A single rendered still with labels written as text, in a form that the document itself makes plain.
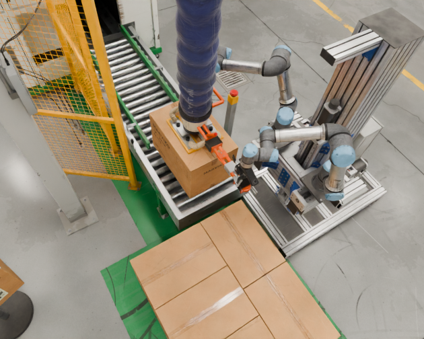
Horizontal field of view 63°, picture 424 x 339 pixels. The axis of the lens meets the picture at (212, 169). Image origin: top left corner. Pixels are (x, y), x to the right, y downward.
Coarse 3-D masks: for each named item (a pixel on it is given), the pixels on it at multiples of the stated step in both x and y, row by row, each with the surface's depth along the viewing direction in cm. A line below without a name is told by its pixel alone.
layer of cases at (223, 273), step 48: (192, 240) 261; (240, 240) 263; (144, 288) 240; (192, 288) 242; (240, 288) 244; (288, 288) 246; (192, 336) 226; (240, 336) 228; (288, 336) 229; (336, 336) 231
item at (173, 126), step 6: (168, 120) 250; (180, 120) 251; (174, 126) 247; (174, 132) 245; (180, 138) 242; (186, 138) 239; (192, 138) 243; (186, 144) 239; (186, 150) 237; (192, 150) 237
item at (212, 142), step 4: (208, 140) 227; (212, 140) 227; (216, 140) 227; (220, 140) 226; (208, 144) 224; (212, 144) 225; (216, 144) 225; (220, 144) 224; (208, 148) 226; (212, 148) 222; (216, 148) 225; (212, 152) 227
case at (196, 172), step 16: (160, 112) 256; (176, 112) 257; (160, 128) 248; (160, 144) 267; (176, 144) 241; (224, 144) 244; (176, 160) 248; (192, 160) 235; (208, 160) 236; (224, 160) 246; (176, 176) 268; (192, 176) 237; (208, 176) 252; (224, 176) 269; (192, 192) 258
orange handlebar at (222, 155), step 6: (216, 90) 252; (216, 102) 246; (222, 102) 247; (198, 126) 233; (204, 126) 234; (210, 132) 232; (204, 138) 230; (216, 150) 224; (222, 150) 224; (222, 156) 221; (222, 162) 220; (234, 174) 215
